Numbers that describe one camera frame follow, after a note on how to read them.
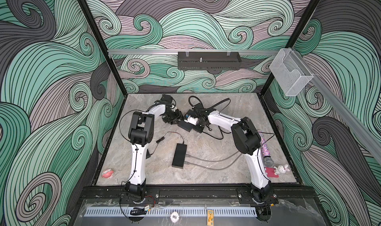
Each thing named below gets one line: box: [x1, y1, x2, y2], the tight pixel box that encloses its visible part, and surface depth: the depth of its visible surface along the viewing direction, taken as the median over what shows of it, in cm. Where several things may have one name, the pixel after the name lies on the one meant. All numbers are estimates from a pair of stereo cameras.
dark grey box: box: [177, 119, 194, 133], surface depth 97 cm
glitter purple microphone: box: [257, 129, 275, 168], surface depth 85 cm
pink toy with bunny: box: [264, 164, 290, 178], surface depth 79 cm
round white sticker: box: [169, 211, 180, 223], surface depth 64 cm
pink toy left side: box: [101, 168, 115, 179], surface depth 78 cm
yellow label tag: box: [206, 209, 214, 226], surface depth 68 cm
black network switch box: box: [171, 143, 188, 170], surface depth 87 cm
